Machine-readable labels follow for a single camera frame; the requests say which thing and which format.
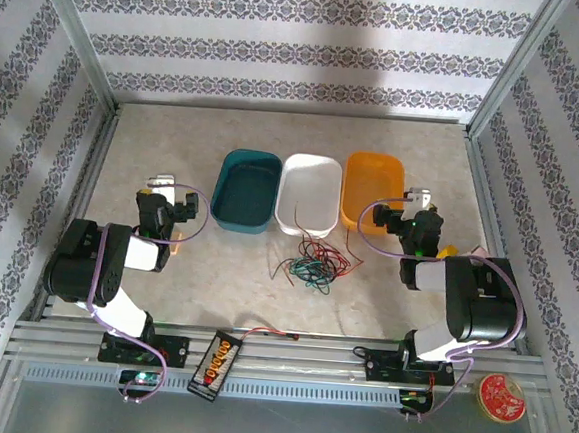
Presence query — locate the thin green cable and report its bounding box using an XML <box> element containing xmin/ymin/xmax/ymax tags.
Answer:
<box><xmin>284</xmin><ymin>253</ymin><xmax>340</xmax><ymax>281</ymax></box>
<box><xmin>288</xmin><ymin>259</ymin><xmax>338</xmax><ymax>287</ymax></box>

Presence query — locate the orange plastic bin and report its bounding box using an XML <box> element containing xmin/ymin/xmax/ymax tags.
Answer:
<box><xmin>338</xmin><ymin>150</ymin><xmax>409</xmax><ymax>236</ymax></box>

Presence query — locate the teal plastic bin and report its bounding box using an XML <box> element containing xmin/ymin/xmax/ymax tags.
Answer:
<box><xmin>207</xmin><ymin>145</ymin><xmax>285</xmax><ymax>237</ymax></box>

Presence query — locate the white plastic bin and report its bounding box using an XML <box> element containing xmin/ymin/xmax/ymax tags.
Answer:
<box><xmin>271</xmin><ymin>150</ymin><xmax>345</xmax><ymax>240</ymax></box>

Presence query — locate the black hub with orange connectors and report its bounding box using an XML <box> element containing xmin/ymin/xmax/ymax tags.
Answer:
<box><xmin>186</xmin><ymin>326</ymin><xmax>246</xmax><ymax>404</ymax></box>

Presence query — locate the round red tin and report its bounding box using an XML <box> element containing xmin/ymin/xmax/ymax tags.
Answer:
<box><xmin>476</xmin><ymin>372</ymin><xmax>529</xmax><ymax>426</ymax></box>

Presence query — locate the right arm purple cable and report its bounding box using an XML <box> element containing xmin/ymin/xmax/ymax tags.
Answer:
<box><xmin>342</xmin><ymin>194</ymin><xmax>536</xmax><ymax>432</ymax></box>

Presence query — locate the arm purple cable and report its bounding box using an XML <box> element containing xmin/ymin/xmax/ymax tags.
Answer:
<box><xmin>342</xmin><ymin>194</ymin><xmax>536</xmax><ymax>432</ymax></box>
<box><xmin>78</xmin><ymin>176</ymin><xmax>216</xmax><ymax>411</ymax></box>

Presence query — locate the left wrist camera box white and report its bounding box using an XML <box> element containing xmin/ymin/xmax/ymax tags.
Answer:
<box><xmin>144</xmin><ymin>171</ymin><xmax>179</xmax><ymax>203</ymax></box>

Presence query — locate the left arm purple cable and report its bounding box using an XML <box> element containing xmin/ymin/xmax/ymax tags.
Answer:
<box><xmin>78</xmin><ymin>176</ymin><xmax>216</xmax><ymax>411</ymax></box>

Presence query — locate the aluminium side rail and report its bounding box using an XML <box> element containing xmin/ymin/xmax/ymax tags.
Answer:
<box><xmin>35</xmin><ymin>100</ymin><xmax>124</xmax><ymax>326</ymax></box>
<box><xmin>446</xmin><ymin>128</ymin><xmax>543</xmax><ymax>356</ymax></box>

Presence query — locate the long aluminium wall rail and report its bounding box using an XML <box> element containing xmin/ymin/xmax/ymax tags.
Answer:
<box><xmin>116</xmin><ymin>93</ymin><xmax>472</xmax><ymax>132</ymax></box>

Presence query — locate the short black base cable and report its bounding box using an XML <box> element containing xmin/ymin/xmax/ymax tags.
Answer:
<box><xmin>351</xmin><ymin>345</ymin><xmax>379</xmax><ymax>365</ymax></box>

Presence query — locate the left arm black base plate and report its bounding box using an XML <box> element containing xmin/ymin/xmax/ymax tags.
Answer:
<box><xmin>97</xmin><ymin>330</ymin><xmax>192</xmax><ymax>370</ymax></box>

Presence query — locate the red black hub wire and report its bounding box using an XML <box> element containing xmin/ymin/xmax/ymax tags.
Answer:
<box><xmin>239</xmin><ymin>325</ymin><xmax>302</xmax><ymax>347</ymax></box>

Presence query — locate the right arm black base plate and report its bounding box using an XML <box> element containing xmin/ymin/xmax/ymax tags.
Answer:
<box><xmin>364</xmin><ymin>350</ymin><xmax>458</xmax><ymax>390</ymax></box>

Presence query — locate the wide aluminium mounting rail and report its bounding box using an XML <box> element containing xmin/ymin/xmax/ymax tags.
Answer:
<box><xmin>5</xmin><ymin>312</ymin><xmax>555</xmax><ymax>402</ymax></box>

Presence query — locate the grey slotted cable duct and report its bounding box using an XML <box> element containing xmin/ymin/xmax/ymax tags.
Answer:
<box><xmin>20</xmin><ymin>358</ymin><xmax>407</xmax><ymax>412</ymax></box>

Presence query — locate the aluminium corner post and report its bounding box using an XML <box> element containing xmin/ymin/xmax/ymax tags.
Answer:
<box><xmin>19</xmin><ymin>0</ymin><xmax>128</xmax><ymax>114</ymax></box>
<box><xmin>464</xmin><ymin>0</ymin><xmax>573</xmax><ymax>147</ymax></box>

